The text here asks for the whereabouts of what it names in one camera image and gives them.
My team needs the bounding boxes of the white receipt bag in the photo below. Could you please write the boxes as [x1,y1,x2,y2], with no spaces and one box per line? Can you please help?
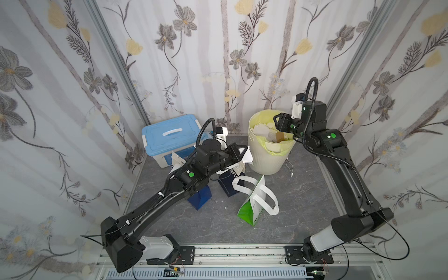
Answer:
[242,148,253,165]
[171,152,186,171]

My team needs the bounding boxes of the navy paper bag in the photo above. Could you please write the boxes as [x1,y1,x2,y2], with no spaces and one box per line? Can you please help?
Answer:
[188,185,212,210]
[218,167,246,197]

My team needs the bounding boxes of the green white paper bag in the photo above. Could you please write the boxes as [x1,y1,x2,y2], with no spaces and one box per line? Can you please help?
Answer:
[232,175,280,226]

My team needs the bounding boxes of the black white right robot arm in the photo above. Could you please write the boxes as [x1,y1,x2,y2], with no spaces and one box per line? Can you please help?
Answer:
[273,77,394,264]

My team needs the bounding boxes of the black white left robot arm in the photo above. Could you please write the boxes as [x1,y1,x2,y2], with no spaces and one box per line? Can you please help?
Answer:
[99,118,250,273]

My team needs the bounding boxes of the torn paper pieces in bin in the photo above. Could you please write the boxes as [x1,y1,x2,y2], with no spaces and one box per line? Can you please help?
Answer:
[250,122,295,156]

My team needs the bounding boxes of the cream round trash bin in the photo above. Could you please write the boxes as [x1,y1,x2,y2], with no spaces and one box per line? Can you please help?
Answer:
[248,109,296,175]

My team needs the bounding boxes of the yellow-green bin liner bag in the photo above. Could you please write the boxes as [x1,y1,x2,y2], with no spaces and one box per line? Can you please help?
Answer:
[248,109,293,163]

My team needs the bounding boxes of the blue lidded storage box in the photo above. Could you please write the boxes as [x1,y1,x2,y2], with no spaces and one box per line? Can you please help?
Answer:
[142,114,201,168]

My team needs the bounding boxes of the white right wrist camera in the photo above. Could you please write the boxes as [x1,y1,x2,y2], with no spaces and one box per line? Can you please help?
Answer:
[291,93,306,119]

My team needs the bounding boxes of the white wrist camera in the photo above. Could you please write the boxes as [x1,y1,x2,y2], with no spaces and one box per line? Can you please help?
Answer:
[215,127,229,142]
[291,93,306,119]

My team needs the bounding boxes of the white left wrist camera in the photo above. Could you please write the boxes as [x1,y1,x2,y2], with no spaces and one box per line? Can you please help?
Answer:
[215,127,229,142]

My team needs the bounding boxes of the white slotted cable duct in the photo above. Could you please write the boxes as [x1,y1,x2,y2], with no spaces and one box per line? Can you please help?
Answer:
[105,267,313,280]

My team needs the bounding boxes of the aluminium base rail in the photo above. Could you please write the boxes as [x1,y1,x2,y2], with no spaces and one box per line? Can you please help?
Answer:
[94,243,391,280]

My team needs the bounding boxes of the right aluminium frame post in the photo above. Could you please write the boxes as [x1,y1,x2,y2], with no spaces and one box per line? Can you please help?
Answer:
[311,0,400,139]

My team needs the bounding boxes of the aluminium frame post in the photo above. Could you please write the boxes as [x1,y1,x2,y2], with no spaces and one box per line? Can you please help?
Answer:
[84,0,151,126]
[311,0,400,139]

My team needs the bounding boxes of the left aluminium frame post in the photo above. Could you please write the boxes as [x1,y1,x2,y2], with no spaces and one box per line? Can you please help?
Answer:
[84,0,151,126]

